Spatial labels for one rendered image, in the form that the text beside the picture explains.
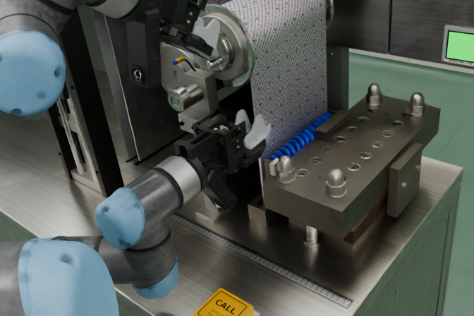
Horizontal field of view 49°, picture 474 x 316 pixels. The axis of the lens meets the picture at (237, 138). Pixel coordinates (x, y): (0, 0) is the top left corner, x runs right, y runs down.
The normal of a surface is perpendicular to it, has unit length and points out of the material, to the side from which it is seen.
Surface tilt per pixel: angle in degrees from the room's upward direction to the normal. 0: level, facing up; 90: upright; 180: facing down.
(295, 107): 90
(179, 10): 90
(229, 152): 90
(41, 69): 90
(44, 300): 30
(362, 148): 0
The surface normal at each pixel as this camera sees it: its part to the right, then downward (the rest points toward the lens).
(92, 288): 0.98, -0.18
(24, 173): -0.11, -0.86
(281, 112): 0.76, 0.25
